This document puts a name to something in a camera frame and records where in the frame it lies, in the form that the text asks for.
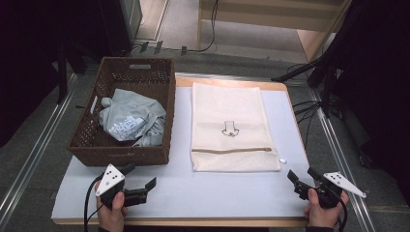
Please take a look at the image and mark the person's right hand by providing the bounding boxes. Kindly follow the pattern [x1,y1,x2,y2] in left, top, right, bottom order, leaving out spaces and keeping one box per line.
[304,188,350,230]

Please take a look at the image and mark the brown wicker basket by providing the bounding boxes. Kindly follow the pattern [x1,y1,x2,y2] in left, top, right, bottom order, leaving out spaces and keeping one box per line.
[66,56,177,167]

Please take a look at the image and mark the dark cabinet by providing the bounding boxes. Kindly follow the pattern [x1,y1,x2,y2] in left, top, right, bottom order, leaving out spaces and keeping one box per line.
[97,0,143,58]

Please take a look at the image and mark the white table mat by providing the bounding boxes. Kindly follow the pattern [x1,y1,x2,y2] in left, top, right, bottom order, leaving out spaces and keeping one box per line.
[50,86,312,220]

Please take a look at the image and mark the black floor cables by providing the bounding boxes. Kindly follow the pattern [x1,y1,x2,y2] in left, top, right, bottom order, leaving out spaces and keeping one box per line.
[286,62,324,150]

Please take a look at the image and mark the wooden frame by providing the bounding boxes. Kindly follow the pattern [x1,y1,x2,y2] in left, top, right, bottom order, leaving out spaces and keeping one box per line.
[196,0,353,63]

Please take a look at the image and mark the grey printed t-shirt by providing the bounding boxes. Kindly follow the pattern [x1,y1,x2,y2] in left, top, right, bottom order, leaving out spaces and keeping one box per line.
[98,88,167,148]

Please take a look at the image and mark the left hand-held gripper cable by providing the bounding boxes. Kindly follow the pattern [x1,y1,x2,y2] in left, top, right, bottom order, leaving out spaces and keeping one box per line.
[82,175,104,232]

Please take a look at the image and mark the black tripod stand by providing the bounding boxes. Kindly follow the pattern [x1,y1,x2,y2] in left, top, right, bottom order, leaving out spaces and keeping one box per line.
[271,47,343,119]

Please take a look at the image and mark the right hand-held gripper cable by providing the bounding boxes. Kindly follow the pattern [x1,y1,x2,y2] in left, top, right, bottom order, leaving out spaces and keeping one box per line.
[332,189,350,232]

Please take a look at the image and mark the person's left hand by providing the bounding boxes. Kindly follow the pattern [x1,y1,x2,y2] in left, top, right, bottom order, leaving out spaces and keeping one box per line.
[95,188,129,232]

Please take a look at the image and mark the dark curtain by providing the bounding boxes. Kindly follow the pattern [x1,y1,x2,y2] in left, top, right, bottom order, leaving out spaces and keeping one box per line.
[332,0,410,208]

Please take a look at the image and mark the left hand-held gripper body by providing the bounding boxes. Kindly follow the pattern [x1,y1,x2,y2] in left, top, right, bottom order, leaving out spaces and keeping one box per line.
[95,163,150,210]

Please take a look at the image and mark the black hanging cable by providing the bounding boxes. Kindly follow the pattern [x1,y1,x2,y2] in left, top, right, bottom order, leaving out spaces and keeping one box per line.
[161,0,220,54]

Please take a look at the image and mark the black metal stand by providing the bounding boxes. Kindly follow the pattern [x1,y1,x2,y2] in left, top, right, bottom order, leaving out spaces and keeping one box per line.
[55,40,89,104]

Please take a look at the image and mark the hand-held gripper cable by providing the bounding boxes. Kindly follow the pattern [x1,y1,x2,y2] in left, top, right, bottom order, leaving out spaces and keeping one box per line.
[332,189,350,232]
[82,175,104,232]

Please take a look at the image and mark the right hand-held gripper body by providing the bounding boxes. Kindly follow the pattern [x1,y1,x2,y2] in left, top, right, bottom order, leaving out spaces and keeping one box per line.
[308,171,367,210]

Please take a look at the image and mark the cream mesh laundry bag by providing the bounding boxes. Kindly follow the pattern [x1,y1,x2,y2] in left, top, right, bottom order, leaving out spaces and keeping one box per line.
[190,82,288,173]

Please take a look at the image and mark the metal floor rail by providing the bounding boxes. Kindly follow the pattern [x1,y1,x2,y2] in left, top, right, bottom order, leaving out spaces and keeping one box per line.
[0,72,79,220]
[308,86,377,232]

